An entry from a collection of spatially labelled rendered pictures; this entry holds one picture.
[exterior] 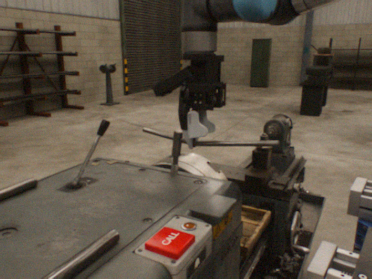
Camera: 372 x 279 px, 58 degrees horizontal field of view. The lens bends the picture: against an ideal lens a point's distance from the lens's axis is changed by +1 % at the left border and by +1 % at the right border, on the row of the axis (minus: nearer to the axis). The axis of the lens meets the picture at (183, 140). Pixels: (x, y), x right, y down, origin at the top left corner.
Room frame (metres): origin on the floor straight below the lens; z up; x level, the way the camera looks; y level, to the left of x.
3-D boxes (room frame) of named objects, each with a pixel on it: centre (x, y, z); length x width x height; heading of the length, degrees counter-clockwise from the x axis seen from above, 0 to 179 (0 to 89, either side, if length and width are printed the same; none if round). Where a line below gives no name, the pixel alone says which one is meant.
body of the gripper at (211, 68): (0.74, -0.04, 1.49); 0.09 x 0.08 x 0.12; 61
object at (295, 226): (1.43, -0.51, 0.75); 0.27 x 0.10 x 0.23; 151
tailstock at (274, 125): (2.02, -0.57, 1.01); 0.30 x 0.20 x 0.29; 151
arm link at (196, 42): (0.74, -0.03, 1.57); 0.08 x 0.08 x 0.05
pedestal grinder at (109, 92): (9.55, 2.13, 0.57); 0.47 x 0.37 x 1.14; 153
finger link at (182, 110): (0.73, -0.01, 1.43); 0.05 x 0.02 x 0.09; 151
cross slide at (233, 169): (1.51, -0.31, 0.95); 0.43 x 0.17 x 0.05; 61
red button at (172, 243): (0.47, 0.02, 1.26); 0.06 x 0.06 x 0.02; 61
